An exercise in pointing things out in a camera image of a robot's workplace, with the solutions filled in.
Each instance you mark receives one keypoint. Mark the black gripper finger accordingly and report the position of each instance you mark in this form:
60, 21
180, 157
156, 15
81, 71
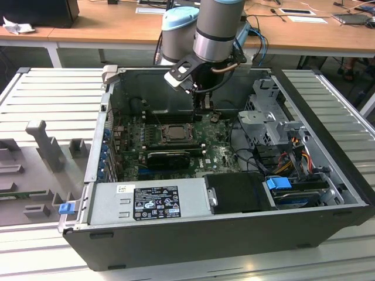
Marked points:
197, 105
208, 113

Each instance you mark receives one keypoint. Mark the small square CPU plate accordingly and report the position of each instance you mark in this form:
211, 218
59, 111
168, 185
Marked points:
178, 132

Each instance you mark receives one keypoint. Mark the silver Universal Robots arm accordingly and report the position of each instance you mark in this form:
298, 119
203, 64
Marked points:
216, 35

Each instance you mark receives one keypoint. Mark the CPU socket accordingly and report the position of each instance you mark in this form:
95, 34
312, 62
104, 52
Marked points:
175, 143

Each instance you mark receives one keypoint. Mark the black RAM slots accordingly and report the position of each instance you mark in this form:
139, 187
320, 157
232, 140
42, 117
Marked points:
170, 117
175, 144

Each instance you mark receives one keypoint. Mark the green motherboard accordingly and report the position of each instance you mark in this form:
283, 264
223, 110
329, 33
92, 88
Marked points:
216, 152

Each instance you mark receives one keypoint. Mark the grey metal disk bay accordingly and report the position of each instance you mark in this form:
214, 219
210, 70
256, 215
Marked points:
263, 123

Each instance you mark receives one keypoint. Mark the black round cylinder part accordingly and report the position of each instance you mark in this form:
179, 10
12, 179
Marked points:
136, 105

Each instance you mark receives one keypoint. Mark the black graphics card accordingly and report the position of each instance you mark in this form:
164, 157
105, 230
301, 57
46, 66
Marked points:
168, 160

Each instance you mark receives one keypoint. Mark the black plastic shroud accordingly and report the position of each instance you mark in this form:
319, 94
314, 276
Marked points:
234, 193

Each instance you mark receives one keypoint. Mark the white framed desk plate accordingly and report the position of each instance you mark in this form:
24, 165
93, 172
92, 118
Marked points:
148, 10
296, 11

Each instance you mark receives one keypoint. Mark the hard disk in blue carrier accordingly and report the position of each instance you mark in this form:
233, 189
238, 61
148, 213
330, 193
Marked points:
278, 183

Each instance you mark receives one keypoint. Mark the wooden desk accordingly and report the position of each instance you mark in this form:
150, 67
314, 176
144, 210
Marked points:
23, 36
117, 29

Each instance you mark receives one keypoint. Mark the white paper sheet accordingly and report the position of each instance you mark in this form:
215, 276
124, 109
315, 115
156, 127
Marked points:
307, 19

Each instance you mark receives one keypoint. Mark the black open PC case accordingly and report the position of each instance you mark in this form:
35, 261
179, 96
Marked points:
205, 243

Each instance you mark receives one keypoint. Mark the grey power supply unit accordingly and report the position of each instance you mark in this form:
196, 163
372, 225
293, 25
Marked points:
105, 202

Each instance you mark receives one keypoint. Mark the person's foot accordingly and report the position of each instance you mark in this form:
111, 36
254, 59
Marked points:
348, 71

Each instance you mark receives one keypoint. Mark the grey flat tablet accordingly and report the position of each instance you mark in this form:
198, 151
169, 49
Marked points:
350, 18

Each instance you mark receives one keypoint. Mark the blue plastic case latch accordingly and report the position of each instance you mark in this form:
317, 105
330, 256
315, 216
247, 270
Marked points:
65, 209

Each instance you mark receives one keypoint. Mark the grey parts rack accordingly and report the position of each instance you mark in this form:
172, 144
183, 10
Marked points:
38, 164

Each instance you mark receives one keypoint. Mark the black box on desk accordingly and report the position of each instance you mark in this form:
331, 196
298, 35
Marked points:
38, 11

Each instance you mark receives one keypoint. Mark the crumpled white paper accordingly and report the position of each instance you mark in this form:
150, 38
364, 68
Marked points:
17, 27

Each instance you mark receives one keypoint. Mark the green circuit board strip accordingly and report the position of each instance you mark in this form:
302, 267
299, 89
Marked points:
20, 194

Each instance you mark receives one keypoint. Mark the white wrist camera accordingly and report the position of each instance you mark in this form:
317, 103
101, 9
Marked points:
177, 76

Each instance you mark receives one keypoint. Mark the silver metal latch bracket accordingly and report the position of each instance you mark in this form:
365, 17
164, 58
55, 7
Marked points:
212, 197

